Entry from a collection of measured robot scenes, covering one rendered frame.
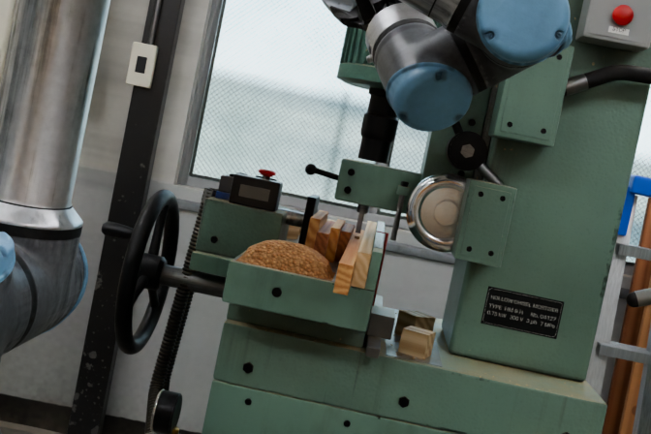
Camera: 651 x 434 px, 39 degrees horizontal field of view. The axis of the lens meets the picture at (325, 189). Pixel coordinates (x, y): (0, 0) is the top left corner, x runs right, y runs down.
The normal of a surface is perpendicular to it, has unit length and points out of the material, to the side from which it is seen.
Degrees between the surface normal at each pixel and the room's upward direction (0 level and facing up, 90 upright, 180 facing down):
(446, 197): 90
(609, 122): 90
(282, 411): 90
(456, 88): 126
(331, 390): 90
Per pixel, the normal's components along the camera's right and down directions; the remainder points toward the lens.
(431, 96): 0.11, 0.66
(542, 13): -0.06, 0.12
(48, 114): 0.40, 0.19
